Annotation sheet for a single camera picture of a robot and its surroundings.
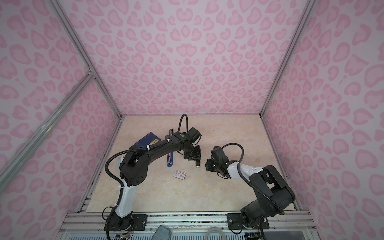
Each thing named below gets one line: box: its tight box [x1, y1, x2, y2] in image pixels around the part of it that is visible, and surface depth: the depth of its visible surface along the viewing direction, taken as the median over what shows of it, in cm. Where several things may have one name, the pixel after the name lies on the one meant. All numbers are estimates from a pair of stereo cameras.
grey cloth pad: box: [151, 225, 172, 240], surface depth 69 cm
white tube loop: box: [204, 227, 226, 240], surface depth 72 cm
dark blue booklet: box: [134, 132, 162, 147], surface depth 106 cm
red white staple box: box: [173, 170, 187, 180], surface depth 90 cm
